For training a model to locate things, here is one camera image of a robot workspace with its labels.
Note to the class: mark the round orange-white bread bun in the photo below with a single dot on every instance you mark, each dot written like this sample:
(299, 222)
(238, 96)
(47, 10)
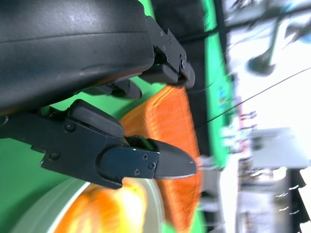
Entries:
(102, 213)

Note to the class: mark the orange wicker basket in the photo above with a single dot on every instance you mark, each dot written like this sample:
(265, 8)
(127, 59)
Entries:
(165, 116)

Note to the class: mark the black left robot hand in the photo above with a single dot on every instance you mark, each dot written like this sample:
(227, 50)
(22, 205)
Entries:
(73, 48)

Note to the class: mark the green tablecloth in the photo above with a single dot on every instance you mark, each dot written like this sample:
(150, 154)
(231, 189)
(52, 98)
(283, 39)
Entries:
(19, 170)

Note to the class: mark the white round bowl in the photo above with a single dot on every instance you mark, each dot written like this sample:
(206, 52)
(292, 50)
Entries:
(48, 211)

